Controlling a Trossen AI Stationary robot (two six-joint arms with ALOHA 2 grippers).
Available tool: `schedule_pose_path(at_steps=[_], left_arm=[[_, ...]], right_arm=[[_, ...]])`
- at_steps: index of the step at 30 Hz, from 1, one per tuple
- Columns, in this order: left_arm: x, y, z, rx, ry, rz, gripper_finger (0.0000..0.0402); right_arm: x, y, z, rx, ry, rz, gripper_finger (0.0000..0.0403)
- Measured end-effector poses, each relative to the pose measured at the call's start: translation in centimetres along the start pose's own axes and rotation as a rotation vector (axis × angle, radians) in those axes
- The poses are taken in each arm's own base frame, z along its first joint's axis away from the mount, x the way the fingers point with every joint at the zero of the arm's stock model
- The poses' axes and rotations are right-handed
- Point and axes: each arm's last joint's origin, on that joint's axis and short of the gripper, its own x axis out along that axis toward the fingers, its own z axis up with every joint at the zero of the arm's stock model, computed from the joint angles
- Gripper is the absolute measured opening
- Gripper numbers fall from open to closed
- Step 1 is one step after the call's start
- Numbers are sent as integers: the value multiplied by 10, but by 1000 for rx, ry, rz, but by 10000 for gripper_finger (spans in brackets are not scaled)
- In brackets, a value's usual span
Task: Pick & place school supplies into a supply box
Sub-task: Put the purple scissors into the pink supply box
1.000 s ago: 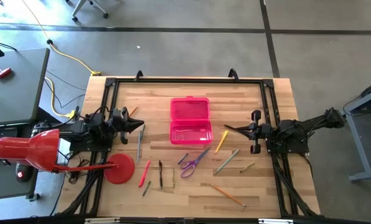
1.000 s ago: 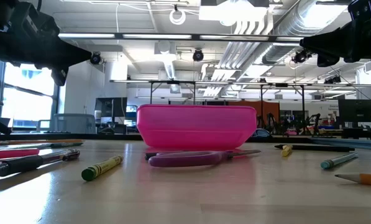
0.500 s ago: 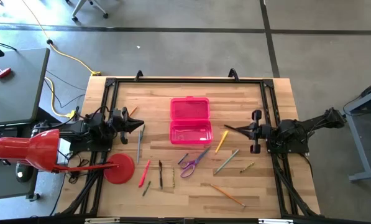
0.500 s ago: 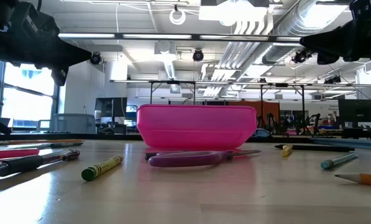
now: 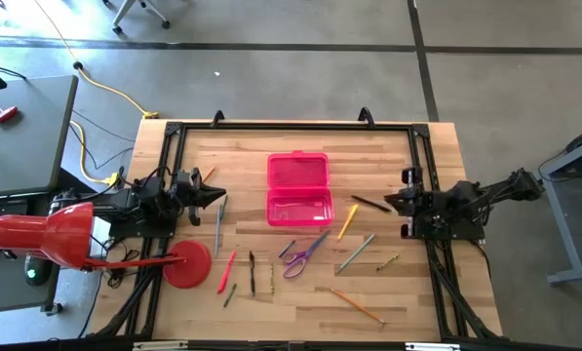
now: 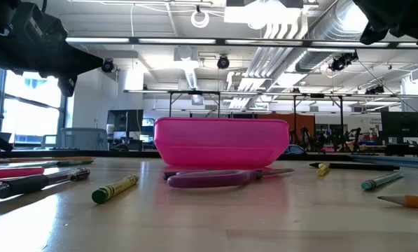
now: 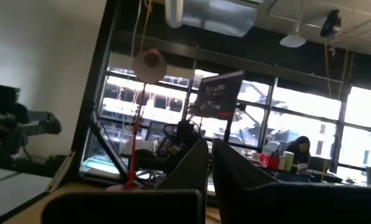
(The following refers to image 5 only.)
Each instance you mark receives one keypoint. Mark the office chair base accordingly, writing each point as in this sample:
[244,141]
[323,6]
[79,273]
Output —
[129,12]

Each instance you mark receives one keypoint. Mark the grey desk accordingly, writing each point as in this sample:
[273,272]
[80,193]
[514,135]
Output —
[22,146]

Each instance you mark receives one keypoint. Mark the pink pen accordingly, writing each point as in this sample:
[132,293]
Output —
[226,272]

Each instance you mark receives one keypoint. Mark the black aluminium frame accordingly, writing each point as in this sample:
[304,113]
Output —
[295,126]

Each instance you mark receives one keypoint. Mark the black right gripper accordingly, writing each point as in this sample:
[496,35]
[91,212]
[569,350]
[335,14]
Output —
[423,205]

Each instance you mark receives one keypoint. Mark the short orange pencil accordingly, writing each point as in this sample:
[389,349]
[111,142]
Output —
[209,174]

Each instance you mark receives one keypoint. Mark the white metal bracket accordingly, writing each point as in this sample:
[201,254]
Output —
[159,346]
[432,347]

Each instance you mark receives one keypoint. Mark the grey pen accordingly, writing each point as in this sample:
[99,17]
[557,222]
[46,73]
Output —
[218,231]

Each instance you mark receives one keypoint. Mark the small green pencil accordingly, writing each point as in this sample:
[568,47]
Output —
[230,295]

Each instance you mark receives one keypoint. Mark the red desk lamp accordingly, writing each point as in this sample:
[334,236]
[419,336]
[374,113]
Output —
[51,234]

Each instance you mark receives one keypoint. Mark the black pen with grip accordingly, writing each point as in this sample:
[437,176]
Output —
[252,273]

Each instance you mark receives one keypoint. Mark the pink plastic supply box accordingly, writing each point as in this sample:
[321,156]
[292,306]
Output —
[298,170]

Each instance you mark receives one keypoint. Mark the dark lower desk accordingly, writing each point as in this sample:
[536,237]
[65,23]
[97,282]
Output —
[3,292]

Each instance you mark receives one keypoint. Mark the short olive mechanical pencil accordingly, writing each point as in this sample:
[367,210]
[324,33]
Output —
[387,262]

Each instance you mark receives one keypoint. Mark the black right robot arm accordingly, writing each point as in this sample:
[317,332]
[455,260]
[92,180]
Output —
[466,197]

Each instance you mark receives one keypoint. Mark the slim black pen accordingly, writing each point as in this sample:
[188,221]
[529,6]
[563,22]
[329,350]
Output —
[371,204]

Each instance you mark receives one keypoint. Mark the black computer mouse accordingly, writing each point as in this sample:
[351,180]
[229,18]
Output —
[37,270]

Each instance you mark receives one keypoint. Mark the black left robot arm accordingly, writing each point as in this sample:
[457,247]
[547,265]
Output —
[125,200]

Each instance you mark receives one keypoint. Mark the small dark blue pen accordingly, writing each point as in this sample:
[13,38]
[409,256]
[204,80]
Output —
[287,248]

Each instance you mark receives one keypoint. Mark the grey-green pencil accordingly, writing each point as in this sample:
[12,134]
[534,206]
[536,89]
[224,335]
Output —
[356,253]

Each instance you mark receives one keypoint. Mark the yellow pen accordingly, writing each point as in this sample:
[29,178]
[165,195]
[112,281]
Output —
[348,222]

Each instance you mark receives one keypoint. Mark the long orange pencil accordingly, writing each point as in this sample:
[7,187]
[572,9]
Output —
[358,306]

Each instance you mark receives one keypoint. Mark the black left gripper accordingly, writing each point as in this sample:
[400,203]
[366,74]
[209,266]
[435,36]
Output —
[178,200]

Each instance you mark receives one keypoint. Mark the olive pencil with green tip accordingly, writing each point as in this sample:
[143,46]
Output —
[272,278]

